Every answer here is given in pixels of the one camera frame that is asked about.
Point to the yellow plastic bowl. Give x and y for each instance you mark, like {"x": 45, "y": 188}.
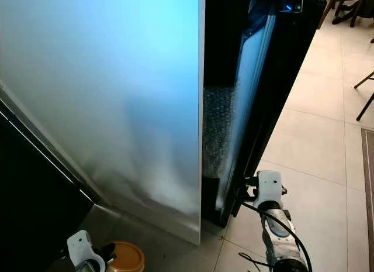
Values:
{"x": 128, "y": 259}

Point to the black fridge door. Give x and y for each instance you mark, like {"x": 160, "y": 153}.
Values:
{"x": 292, "y": 55}

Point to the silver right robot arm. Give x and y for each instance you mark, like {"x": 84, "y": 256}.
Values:
{"x": 280, "y": 237}

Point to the grey frosted fridge door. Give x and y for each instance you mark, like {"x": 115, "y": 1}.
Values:
{"x": 105, "y": 96}

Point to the black glossy appliance panel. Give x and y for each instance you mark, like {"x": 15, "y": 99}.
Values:
{"x": 35, "y": 213}

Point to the brown floor mat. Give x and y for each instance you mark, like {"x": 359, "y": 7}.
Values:
{"x": 369, "y": 184}

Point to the black metal furniture leg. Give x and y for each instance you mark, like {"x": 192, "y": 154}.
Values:
{"x": 366, "y": 106}
{"x": 365, "y": 79}

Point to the dark wooden chair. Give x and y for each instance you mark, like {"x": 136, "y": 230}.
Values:
{"x": 342, "y": 6}

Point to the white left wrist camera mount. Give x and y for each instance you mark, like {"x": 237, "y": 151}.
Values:
{"x": 80, "y": 248}

